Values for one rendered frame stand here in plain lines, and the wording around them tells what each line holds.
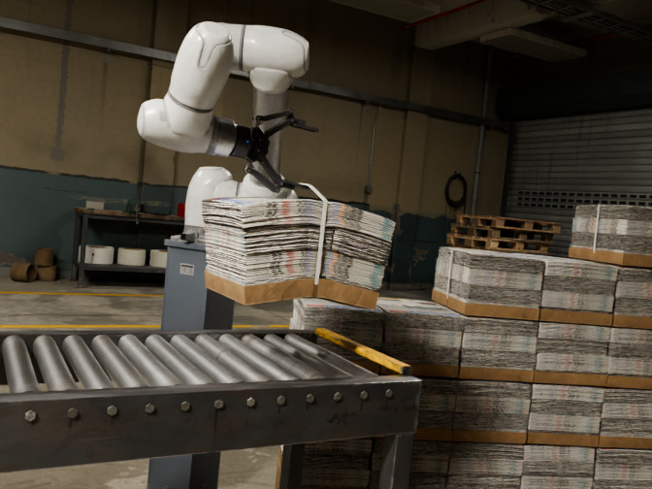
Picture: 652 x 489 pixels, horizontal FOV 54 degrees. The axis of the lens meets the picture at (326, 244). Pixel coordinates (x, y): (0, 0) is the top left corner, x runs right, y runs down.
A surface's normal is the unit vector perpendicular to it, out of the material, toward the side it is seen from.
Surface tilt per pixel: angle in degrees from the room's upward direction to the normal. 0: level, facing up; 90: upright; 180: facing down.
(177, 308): 90
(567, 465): 90
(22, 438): 90
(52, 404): 90
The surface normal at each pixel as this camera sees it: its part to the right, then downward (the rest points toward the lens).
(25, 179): 0.48, 0.09
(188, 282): -0.42, 0.00
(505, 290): 0.15, 0.07
